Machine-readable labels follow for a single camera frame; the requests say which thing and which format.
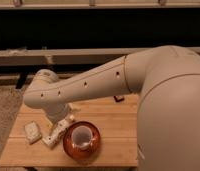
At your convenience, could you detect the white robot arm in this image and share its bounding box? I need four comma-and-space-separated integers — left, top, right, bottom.
23, 45, 200, 171

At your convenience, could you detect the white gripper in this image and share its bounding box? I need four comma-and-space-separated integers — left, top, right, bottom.
47, 103, 80, 124

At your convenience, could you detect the long beige wall rail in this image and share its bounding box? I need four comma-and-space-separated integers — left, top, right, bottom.
0, 46, 200, 67

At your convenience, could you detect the white sponge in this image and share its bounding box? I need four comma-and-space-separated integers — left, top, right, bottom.
24, 122, 42, 144

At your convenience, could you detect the orange-brown saucer plate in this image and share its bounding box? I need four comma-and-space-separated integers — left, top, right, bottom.
63, 121, 101, 160

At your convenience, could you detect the white ceramic cup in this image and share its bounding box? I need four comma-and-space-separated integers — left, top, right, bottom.
71, 126, 93, 150

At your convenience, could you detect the wooden table board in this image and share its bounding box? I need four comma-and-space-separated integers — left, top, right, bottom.
0, 94, 138, 167

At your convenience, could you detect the small dark rectangular block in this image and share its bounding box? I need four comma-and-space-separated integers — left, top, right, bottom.
114, 96, 124, 102

